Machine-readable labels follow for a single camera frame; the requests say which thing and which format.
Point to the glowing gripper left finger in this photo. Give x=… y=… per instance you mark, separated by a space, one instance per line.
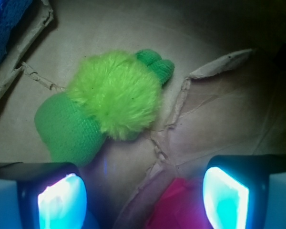
x=41 y=196

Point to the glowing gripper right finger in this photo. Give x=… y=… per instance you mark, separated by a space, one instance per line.
x=245 y=192

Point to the red paper ball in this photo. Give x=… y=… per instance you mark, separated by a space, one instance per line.
x=180 y=207

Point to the brown paper-lined bin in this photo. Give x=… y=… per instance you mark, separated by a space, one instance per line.
x=226 y=96

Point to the green plush toy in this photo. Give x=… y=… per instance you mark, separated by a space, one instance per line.
x=113 y=95

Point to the blue sponge block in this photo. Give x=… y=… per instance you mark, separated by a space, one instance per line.
x=11 y=12

